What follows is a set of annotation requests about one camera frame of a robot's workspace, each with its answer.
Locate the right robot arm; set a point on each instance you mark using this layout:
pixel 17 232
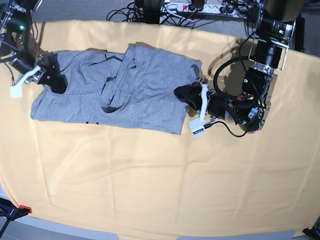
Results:
pixel 16 45

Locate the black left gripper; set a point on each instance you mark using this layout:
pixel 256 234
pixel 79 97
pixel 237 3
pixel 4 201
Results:
pixel 217 107

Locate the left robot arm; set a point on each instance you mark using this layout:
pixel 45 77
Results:
pixel 274 29

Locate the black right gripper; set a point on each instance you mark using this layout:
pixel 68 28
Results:
pixel 49 65

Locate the grey t-shirt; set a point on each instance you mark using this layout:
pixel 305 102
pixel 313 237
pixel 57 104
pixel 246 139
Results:
pixel 133 90

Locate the white power strip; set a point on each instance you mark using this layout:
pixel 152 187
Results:
pixel 185 9

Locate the blue red clamp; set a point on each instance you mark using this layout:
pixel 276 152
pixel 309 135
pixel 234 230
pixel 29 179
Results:
pixel 11 212

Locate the yellow table cloth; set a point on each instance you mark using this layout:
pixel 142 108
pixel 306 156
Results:
pixel 150 185

